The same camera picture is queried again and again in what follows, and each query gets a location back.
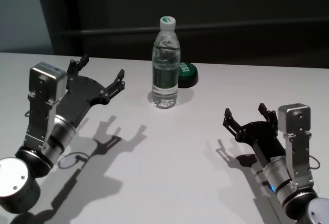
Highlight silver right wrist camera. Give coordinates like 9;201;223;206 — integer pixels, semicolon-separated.
277;102;315;183

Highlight grey horizontal rail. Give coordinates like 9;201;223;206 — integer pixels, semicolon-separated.
51;27;329;37

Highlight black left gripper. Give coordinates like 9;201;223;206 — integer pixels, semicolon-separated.
57;55;126;129

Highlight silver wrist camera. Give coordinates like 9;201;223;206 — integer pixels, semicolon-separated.
24;62;68;150
277;102;315;183

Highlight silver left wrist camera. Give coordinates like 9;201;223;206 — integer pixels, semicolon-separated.
24;62;68;150

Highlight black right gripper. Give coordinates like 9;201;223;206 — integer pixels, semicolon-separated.
222;103;286;162

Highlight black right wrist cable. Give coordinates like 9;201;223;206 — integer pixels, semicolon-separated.
309;155;321;170

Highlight green black push button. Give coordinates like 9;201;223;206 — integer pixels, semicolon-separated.
177;61;199;88

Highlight clear water bottle green label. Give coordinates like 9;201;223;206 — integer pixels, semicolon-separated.
151;15;180;109

